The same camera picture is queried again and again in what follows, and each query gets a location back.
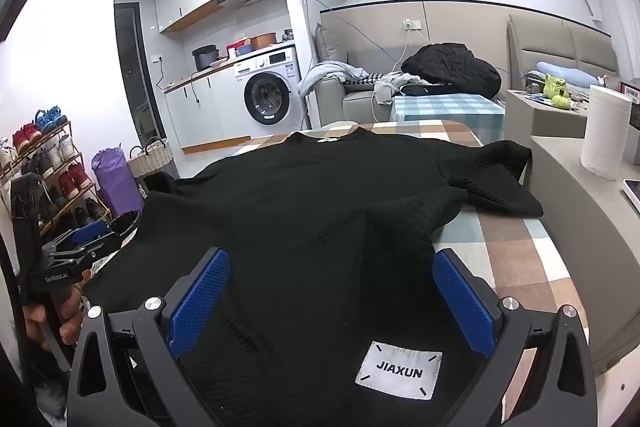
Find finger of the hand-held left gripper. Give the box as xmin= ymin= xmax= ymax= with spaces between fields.
xmin=42 ymin=221 xmax=125 ymax=261

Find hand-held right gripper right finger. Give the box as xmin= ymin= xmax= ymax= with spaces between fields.
xmin=432 ymin=248 xmax=598 ymax=427

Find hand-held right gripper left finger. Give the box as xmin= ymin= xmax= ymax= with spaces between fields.
xmin=65 ymin=247 xmax=231 ymax=427

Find black knit sweater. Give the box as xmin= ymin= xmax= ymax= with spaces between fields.
xmin=82 ymin=127 xmax=545 ymax=427

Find person's left forearm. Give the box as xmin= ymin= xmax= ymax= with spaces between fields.
xmin=0 ymin=227 xmax=76 ymax=427

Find person's left hand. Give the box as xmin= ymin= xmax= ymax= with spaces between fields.
xmin=24 ymin=284 xmax=85 ymax=349

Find purple bag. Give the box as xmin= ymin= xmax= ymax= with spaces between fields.
xmin=91 ymin=148 xmax=143 ymax=220

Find brown blue plaid tablecloth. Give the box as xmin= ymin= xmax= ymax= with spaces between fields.
xmin=82 ymin=119 xmax=591 ymax=348

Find shoe rack with shoes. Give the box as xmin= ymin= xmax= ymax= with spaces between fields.
xmin=0 ymin=107 xmax=111 ymax=248

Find woven laundry basket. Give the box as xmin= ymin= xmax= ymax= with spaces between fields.
xmin=127 ymin=137 xmax=173 ymax=180

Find grey stepped side cabinet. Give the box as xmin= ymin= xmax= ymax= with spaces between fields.
xmin=505 ymin=89 xmax=640 ymax=358

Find dark glass door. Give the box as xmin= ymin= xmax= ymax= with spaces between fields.
xmin=114 ymin=2 xmax=166 ymax=152

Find white lower kitchen cabinets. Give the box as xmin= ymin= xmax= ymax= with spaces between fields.
xmin=164 ymin=67 xmax=251 ymax=152

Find teal checked small table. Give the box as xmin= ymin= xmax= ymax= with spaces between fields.
xmin=390 ymin=94 xmax=506 ymax=142

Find black cooking pot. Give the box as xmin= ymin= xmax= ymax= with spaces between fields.
xmin=191 ymin=45 xmax=221 ymax=72

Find grey sofa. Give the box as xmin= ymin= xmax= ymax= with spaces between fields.
xmin=300 ymin=24 xmax=501 ymax=128

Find white washing machine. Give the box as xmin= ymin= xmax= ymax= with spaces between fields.
xmin=234 ymin=47 xmax=307 ymax=132

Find white paper towel roll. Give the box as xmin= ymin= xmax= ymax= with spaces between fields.
xmin=580 ymin=84 xmax=632 ymax=180

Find green plush toy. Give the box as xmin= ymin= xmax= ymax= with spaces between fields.
xmin=542 ymin=74 xmax=573 ymax=110

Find black padded jacket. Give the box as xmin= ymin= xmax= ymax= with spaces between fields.
xmin=401 ymin=43 xmax=502 ymax=100

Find houndstooth cushion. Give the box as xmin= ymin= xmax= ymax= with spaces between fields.
xmin=342 ymin=72 xmax=388 ymax=88

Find light blue pillow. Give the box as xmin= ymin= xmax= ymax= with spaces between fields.
xmin=537 ymin=62 xmax=601 ymax=88

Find grey hooded garment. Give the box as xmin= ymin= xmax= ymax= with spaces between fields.
xmin=299 ymin=61 xmax=368 ymax=98

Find beige bed headboard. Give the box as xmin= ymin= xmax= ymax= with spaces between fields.
xmin=507 ymin=14 xmax=621 ymax=98

